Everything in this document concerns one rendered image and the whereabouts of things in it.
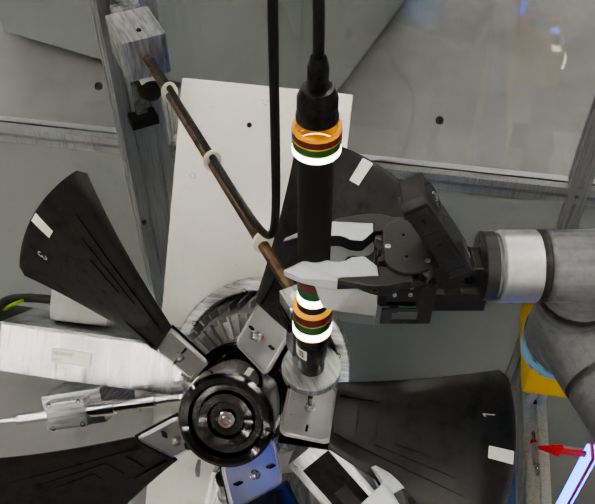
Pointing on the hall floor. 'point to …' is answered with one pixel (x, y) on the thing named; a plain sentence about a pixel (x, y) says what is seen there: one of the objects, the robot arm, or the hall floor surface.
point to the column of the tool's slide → (140, 159)
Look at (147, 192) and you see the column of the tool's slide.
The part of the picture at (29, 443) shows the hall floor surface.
